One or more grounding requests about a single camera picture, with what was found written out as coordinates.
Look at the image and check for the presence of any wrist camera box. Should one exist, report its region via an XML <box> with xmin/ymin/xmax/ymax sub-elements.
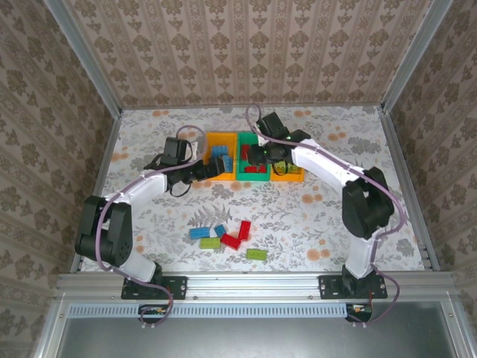
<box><xmin>162</xmin><ymin>136</ymin><xmax>189</xmax><ymax>166</ymax></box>
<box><xmin>256</xmin><ymin>111</ymin><xmax>288</xmax><ymax>139</ymax></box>

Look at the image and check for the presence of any grey metal sheet panel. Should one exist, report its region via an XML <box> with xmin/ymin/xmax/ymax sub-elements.
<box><xmin>55</xmin><ymin>301</ymin><xmax>461</xmax><ymax>358</ymax></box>

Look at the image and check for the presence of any aluminium frame post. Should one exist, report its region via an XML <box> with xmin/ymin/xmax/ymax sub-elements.
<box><xmin>42</xmin><ymin>0</ymin><xmax>124</xmax><ymax>117</ymax></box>
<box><xmin>379</xmin><ymin>0</ymin><xmax>455</xmax><ymax>113</ymax></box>

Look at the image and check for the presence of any floral table cover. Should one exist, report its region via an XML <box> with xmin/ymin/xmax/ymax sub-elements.
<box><xmin>80</xmin><ymin>106</ymin><xmax>428</xmax><ymax>273</ymax></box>

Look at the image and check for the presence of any aluminium lower frame bar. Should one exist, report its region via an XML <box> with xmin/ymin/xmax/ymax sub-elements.
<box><xmin>35</xmin><ymin>296</ymin><xmax>71</xmax><ymax>358</ymax></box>
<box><xmin>441</xmin><ymin>298</ymin><xmax>471</xmax><ymax>358</ymax></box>

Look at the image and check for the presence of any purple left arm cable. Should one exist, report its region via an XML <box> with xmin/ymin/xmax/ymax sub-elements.
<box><xmin>95</xmin><ymin>125</ymin><xmax>208</xmax><ymax>331</ymax></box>

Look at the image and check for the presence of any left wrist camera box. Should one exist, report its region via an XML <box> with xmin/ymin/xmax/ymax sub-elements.
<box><xmin>162</xmin><ymin>136</ymin><xmax>189</xmax><ymax>166</ymax></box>

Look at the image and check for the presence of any orange plastic bin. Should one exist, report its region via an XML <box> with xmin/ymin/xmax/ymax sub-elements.
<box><xmin>203</xmin><ymin>131</ymin><xmax>239</xmax><ymax>182</ymax></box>
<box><xmin>268</xmin><ymin>134</ymin><xmax>305</xmax><ymax>183</ymax></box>

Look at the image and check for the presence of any green plastic bin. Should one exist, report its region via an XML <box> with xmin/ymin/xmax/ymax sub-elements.
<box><xmin>235</xmin><ymin>131</ymin><xmax>271</xmax><ymax>183</ymax></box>

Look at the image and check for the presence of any aluminium table side rail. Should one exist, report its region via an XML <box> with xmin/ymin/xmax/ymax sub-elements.
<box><xmin>70</xmin><ymin>110</ymin><xmax>123</xmax><ymax>273</ymax></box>
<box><xmin>376</xmin><ymin>106</ymin><xmax>441</xmax><ymax>271</ymax></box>

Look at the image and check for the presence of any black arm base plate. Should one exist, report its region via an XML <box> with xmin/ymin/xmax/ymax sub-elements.
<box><xmin>121</xmin><ymin>274</ymin><xmax>188</xmax><ymax>301</ymax></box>
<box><xmin>318</xmin><ymin>274</ymin><xmax>388</xmax><ymax>301</ymax></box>

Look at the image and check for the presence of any white slotted cable duct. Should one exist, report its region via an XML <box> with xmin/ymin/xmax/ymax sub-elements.
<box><xmin>69</xmin><ymin>302</ymin><xmax>350</xmax><ymax>319</ymax></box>

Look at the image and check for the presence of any aluminium front beam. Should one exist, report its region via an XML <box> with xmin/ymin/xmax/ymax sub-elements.
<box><xmin>55</xmin><ymin>271</ymin><xmax>458</xmax><ymax>299</ymax></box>

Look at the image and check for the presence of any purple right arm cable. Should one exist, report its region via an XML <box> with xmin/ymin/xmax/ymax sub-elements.
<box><xmin>246</xmin><ymin>104</ymin><xmax>408</xmax><ymax>329</ymax></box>

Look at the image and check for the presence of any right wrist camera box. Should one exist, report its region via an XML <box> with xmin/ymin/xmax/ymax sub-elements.
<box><xmin>256</xmin><ymin>111</ymin><xmax>288</xmax><ymax>139</ymax></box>

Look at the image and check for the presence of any aluminium table back rail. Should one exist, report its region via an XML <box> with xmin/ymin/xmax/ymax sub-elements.
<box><xmin>119</xmin><ymin>102</ymin><xmax>382</xmax><ymax>110</ymax></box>

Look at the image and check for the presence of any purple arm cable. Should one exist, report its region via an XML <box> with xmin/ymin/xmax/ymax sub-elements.
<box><xmin>246</xmin><ymin>104</ymin><xmax>408</xmax><ymax>329</ymax></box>
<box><xmin>95</xmin><ymin>125</ymin><xmax>208</xmax><ymax>331</ymax></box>

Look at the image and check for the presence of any small connector board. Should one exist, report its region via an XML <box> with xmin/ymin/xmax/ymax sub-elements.
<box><xmin>138</xmin><ymin>304</ymin><xmax>169</xmax><ymax>324</ymax></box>
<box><xmin>345</xmin><ymin>303</ymin><xmax>374</xmax><ymax>324</ymax></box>

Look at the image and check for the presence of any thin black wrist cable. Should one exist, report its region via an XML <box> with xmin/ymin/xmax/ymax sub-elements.
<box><xmin>168</xmin><ymin>180</ymin><xmax>194</xmax><ymax>199</ymax></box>

